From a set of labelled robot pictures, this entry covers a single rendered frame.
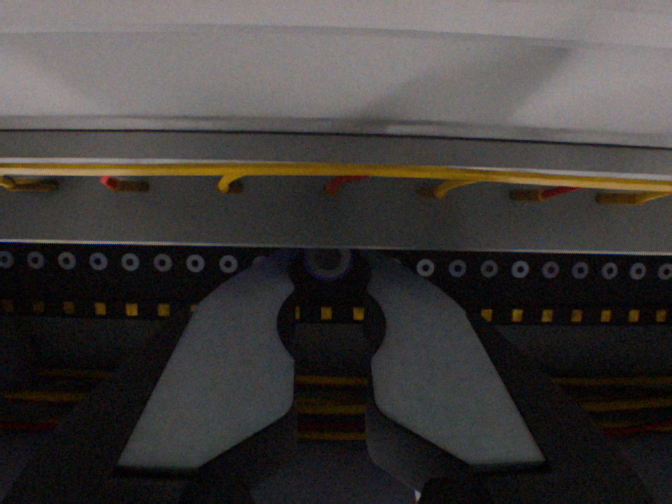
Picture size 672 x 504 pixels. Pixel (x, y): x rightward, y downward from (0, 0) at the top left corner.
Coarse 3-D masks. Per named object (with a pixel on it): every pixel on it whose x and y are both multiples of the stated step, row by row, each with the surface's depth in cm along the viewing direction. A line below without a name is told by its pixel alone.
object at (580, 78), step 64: (0, 0) 2; (64, 0) 2; (128, 0) 2; (192, 0) 2; (256, 0) 2; (320, 0) 2; (384, 0) 2; (448, 0) 2; (512, 0) 2; (576, 0) 2; (640, 0) 2; (0, 64) 3; (64, 64) 3; (128, 64) 3; (192, 64) 3; (256, 64) 3; (320, 64) 3; (384, 64) 3; (448, 64) 3; (512, 64) 3; (576, 64) 3; (640, 64) 3; (0, 128) 7; (64, 128) 7; (128, 128) 7; (192, 128) 7; (256, 128) 7; (320, 128) 7; (384, 128) 6; (448, 128) 6; (512, 128) 6; (576, 128) 6; (640, 128) 6
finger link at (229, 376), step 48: (240, 288) 9; (288, 288) 10; (192, 336) 8; (240, 336) 8; (288, 336) 10; (192, 384) 7; (240, 384) 7; (288, 384) 7; (144, 432) 6; (192, 432) 6; (240, 432) 6; (288, 432) 6; (240, 480) 6
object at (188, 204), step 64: (0, 192) 8; (64, 192) 8; (128, 192) 8; (192, 192) 8; (256, 192) 8; (320, 192) 8; (384, 192) 8; (448, 192) 8; (512, 192) 8; (576, 192) 8; (640, 192) 7
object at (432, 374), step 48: (384, 288) 10; (432, 288) 10; (384, 336) 8; (432, 336) 8; (384, 384) 7; (432, 384) 7; (480, 384) 7; (384, 432) 6; (432, 432) 6; (480, 432) 6; (528, 432) 6
